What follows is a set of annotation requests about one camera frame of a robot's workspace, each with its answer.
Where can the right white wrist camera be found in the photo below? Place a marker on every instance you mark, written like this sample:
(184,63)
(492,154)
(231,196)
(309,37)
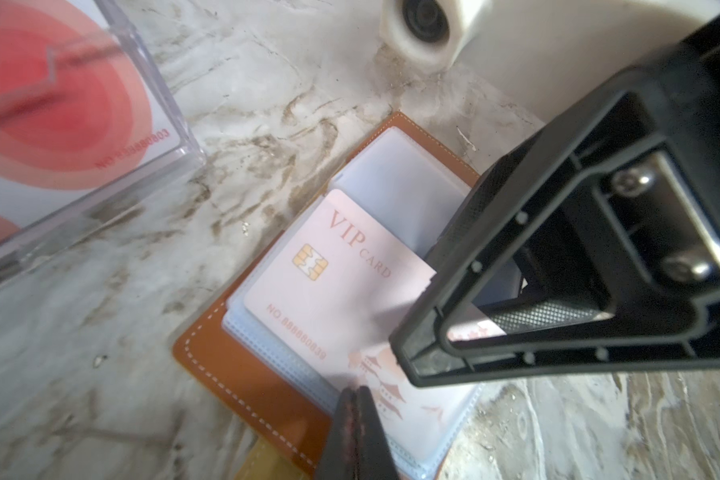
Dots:
(544,55)

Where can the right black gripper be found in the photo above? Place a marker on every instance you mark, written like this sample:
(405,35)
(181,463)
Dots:
(595,245)

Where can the clear plastic card box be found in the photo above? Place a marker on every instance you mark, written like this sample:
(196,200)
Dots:
(71,224)

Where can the pink white VIP card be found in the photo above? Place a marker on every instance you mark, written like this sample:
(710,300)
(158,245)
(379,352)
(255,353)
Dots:
(333,294)

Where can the brown leather card holder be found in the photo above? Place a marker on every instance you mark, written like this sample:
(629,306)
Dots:
(409,183)

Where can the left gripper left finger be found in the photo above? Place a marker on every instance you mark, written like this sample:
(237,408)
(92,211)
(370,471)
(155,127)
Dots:
(339,456)

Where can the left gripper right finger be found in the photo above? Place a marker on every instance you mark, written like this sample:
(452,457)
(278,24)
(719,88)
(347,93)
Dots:
(374,460)

